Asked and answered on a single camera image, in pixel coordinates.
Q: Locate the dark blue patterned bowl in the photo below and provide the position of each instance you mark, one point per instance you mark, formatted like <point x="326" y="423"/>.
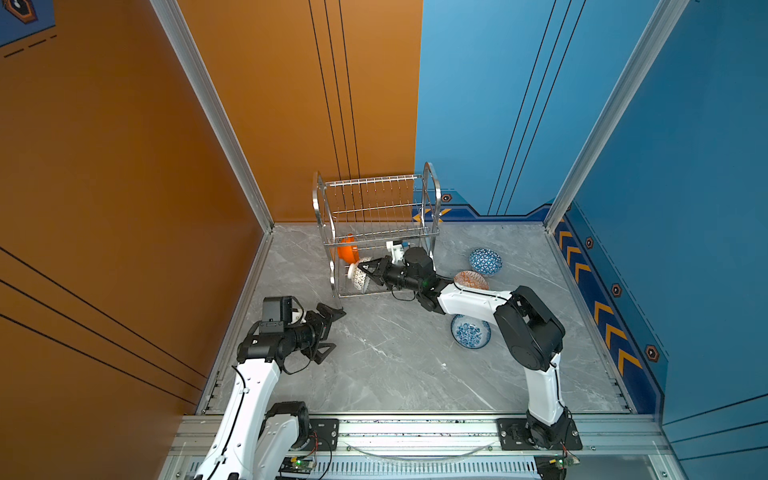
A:
<point x="485" y="261"/>

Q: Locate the aluminium front rail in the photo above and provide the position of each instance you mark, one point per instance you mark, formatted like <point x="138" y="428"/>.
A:
<point x="455" y="446"/>

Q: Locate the green circuit board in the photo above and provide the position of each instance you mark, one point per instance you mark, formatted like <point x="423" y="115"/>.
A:
<point x="296" y="467"/>

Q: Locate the small right circuit board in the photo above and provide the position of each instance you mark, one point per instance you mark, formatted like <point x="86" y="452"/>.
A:
<point x="564" y="462"/>

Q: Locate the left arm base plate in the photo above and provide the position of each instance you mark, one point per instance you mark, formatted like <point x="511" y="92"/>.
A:
<point x="317" y="432"/>

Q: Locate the red patterned ceramic bowl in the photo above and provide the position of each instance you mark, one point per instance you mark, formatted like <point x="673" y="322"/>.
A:
<point x="471" y="279"/>

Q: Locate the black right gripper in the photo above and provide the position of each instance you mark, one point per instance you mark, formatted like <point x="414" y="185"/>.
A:
<point x="383" y="269"/>

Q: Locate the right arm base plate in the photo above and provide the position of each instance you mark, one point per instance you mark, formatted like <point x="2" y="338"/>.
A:
<point x="523" y="434"/>

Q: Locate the white brown patterned bowl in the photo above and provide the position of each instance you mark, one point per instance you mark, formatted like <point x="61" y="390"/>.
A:
<point x="358" y="277"/>

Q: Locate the steel two-tier dish rack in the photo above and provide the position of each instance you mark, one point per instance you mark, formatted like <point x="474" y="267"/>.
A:
<point x="376" y="210"/>

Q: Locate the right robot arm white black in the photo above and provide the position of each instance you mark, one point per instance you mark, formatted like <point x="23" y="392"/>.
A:
<point x="532" y="333"/>

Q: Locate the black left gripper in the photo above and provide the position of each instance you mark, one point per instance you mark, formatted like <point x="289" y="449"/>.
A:
<point x="314" y="353"/>

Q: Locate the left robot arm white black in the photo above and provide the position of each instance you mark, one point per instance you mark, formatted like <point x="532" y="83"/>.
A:
<point x="254" y="437"/>

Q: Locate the blue white floral bowl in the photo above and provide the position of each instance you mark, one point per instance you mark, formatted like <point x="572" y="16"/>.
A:
<point x="470" y="333"/>

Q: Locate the orange plastic bowl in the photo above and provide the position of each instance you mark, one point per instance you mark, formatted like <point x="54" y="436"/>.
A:
<point x="348" y="250"/>

